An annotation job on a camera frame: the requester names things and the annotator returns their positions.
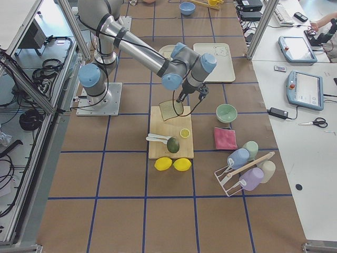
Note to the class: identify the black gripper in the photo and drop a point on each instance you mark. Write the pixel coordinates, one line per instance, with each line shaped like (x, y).
(186, 92)

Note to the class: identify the bread slice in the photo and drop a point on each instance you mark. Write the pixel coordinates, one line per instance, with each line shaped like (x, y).
(167, 54)
(171, 109)

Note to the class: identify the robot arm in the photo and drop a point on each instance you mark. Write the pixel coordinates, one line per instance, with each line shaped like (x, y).
(186, 68)

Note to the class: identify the bread slice on plate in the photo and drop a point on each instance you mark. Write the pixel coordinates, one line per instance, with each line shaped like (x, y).
(167, 54)

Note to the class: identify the cream round plate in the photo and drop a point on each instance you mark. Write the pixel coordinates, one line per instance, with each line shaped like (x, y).
(166, 48)

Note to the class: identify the wooden cutting board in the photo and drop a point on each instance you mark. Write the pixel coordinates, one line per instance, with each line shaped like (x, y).
(170, 127)

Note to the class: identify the lemon slice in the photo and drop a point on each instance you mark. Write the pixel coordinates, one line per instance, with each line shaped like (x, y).
(185, 133)

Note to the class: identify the green bowl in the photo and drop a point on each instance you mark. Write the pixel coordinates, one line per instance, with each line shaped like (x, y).
(226, 113)

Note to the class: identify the green avocado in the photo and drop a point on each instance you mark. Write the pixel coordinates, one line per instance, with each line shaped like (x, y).
(173, 145)

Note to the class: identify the white plastic knife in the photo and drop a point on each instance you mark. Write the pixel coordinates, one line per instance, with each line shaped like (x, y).
(157, 136)

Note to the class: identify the pink cloth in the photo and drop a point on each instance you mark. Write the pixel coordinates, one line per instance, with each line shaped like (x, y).
(225, 139)

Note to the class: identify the yellow lemon right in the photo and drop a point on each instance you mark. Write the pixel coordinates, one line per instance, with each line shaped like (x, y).
(182, 164)

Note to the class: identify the yellow lemon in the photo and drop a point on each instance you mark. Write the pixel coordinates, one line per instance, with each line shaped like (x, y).
(182, 164)
(163, 163)

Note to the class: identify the yellow lemon left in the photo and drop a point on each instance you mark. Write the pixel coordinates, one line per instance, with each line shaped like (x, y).
(163, 163)

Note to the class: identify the blue cup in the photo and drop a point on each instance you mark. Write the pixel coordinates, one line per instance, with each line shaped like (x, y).
(238, 158)

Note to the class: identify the green cup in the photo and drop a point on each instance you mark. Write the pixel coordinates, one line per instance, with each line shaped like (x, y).
(252, 147)

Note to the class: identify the blue bowl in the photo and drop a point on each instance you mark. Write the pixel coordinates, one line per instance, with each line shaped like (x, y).
(187, 8)

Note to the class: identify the black power brick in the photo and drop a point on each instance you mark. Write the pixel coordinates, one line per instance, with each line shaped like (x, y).
(281, 114)

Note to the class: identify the yellow cup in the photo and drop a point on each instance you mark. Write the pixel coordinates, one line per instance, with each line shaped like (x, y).
(212, 2)

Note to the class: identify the purple cup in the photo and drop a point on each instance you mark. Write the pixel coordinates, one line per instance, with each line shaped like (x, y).
(251, 179)

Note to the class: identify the cream cup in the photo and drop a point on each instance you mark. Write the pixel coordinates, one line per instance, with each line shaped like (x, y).
(268, 167)

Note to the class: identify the near teach pendant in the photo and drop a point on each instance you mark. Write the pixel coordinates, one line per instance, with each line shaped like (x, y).
(306, 90)

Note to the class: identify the teach pendant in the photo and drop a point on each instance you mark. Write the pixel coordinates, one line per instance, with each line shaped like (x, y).
(306, 90)
(296, 50)

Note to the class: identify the far teach pendant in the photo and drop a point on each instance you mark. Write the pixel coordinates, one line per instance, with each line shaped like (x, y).
(296, 50)

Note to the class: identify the scissors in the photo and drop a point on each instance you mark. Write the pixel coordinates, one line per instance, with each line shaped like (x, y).
(319, 122)

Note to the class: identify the wooden rack handle rod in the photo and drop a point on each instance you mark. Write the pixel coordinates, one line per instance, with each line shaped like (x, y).
(261, 159)

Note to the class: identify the white wire cup rack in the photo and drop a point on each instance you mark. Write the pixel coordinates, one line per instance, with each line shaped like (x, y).
(225, 175)

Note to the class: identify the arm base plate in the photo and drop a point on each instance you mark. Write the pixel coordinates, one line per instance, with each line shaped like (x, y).
(108, 103)
(126, 22)

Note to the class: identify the aluminium frame post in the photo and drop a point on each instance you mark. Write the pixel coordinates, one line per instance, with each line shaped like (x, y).
(264, 21)

